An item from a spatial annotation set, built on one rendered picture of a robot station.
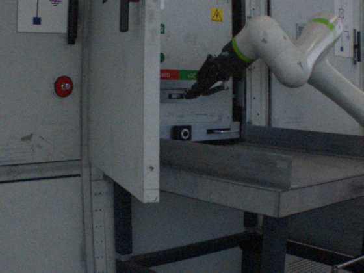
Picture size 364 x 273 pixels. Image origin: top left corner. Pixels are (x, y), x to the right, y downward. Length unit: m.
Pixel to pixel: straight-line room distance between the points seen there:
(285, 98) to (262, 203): 1.01
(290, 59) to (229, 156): 0.40
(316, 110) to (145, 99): 1.35
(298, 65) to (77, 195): 0.72
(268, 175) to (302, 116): 1.05
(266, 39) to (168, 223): 0.68
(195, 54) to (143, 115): 0.90
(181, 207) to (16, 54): 0.75
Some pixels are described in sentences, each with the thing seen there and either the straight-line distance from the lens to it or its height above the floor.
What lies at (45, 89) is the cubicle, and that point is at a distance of 1.49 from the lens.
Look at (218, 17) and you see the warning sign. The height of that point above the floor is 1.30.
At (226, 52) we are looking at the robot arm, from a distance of 1.57.
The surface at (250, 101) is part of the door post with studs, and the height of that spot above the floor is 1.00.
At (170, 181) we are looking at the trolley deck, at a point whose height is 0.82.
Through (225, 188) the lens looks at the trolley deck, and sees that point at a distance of 1.19.
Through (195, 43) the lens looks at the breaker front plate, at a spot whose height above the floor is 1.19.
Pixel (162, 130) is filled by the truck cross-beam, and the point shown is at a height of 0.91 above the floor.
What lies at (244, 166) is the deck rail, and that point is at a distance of 1.19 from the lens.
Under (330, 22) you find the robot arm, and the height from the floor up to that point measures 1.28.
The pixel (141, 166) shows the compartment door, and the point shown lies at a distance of 1.00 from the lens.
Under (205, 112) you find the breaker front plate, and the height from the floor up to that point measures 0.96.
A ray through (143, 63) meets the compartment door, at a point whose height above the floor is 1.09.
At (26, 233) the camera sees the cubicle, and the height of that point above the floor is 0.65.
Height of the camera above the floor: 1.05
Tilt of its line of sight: 6 degrees down
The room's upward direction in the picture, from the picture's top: straight up
